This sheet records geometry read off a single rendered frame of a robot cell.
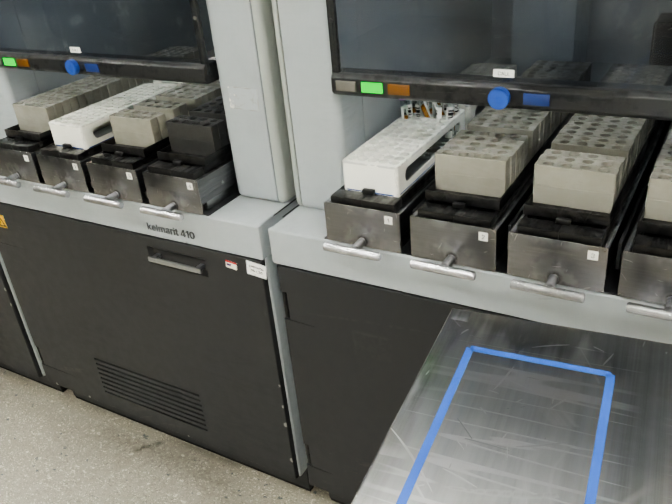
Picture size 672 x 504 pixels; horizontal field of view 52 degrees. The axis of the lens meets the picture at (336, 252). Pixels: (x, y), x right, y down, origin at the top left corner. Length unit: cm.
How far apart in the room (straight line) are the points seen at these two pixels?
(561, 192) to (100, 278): 103
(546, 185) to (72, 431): 148
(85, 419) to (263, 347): 83
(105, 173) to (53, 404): 93
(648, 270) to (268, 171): 67
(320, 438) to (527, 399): 83
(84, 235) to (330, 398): 64
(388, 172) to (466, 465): 57
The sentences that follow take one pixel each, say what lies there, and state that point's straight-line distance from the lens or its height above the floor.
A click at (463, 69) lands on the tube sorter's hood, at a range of 103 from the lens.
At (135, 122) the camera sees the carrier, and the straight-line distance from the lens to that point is 145.
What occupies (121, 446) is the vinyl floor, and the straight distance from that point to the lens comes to 197.
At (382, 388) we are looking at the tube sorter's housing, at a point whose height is 45.
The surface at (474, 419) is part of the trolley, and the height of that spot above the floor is 82.
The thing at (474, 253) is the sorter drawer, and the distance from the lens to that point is 104.
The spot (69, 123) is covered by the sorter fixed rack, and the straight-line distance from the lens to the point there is 155.
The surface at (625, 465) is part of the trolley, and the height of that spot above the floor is 82.
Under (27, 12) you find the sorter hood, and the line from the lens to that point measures 158.
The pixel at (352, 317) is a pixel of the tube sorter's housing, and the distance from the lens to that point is 122.
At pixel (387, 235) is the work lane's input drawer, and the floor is 77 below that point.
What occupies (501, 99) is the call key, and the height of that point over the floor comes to 98.
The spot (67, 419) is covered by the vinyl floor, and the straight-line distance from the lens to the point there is 212.
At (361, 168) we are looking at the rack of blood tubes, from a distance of 111.
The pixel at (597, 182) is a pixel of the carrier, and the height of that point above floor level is 87.
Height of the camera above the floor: 128
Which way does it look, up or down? 29 degrees down
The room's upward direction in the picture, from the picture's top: 6 degrees counter-clockwise
